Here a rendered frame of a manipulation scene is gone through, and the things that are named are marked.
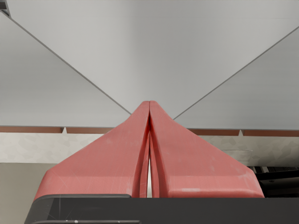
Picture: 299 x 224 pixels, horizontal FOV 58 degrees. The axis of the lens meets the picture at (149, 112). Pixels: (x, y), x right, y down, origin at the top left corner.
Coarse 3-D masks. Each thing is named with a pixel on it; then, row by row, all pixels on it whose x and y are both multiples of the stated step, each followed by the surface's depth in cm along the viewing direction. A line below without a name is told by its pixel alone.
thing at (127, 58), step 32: (32, 32) 17; (64, 32) 17; (96, 32) 17; (128, 32) 17; (160, 32) 17; (192, 32) 17; (224, 32) 17; (256, 32) 17; (288, 32) 17; (96, 64) 18; (128, 64) 18; (160, 64) 18; (192, 64) 18; (224, 64) 18; (128, 96) 20; (160, 96) 20; (192, 96) 20
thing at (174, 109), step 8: (120, 104) 20; (128, 104) 20; (136, 104) 20; (160, 104) 20; (168, 104) 20; (176, 104) 20; (184, 104) 20; (192, 104) 20; (128, 112) 20; (168, 112) 20; (176, 112) 20
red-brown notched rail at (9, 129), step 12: (12, 132) 28; (24, 132) 28; (36, 132) 28; (48, 132) 28; (60, 132) 28; (72, 132) 27; (84, 132) 27; (96, 132) 27; (204, 132) 27; (216, 132) 27; (228, 132) 27; (252, 132) 27; (264, 132) 27; (276, 132) 27; (288, 132) 27
